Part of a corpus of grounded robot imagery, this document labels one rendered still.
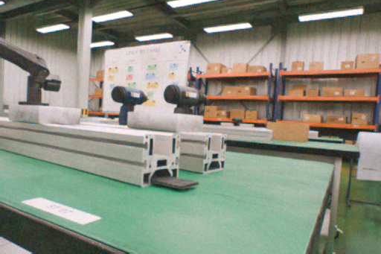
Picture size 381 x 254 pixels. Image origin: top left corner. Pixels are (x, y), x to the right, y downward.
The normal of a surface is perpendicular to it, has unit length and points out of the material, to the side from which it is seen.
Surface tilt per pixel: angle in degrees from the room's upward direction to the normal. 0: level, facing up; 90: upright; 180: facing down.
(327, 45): 90
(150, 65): 90
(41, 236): 90
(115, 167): 90
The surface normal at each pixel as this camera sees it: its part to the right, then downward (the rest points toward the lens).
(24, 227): -0.55, 0.00
